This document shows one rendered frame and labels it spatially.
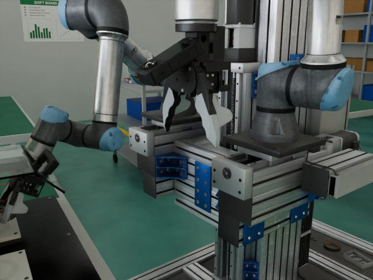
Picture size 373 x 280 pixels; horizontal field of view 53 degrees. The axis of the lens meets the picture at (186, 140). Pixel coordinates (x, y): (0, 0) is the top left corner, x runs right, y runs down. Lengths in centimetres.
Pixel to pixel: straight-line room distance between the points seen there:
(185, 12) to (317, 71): 49
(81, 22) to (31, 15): 508
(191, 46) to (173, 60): 4
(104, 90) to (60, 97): 529
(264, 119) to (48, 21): 546
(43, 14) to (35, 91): 118
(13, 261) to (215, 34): 76
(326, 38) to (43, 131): 82
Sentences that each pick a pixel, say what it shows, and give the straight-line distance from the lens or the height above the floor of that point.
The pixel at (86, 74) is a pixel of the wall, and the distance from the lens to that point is 647.
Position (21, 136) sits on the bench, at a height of 74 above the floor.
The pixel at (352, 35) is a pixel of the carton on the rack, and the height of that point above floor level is 139.
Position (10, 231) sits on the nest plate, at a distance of 124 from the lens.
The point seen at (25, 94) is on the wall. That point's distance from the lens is 632.
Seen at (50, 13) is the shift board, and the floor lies 172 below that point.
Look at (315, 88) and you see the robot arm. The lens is 102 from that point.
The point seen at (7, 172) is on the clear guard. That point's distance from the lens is 84.
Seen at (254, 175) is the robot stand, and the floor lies 97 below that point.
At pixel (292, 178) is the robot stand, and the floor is 92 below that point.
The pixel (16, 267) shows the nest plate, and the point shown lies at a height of 78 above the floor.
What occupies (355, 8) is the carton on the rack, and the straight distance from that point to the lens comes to 761.
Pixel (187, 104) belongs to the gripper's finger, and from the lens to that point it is 73.
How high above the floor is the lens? 133
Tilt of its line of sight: 15 degrees down
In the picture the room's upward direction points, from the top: straight up
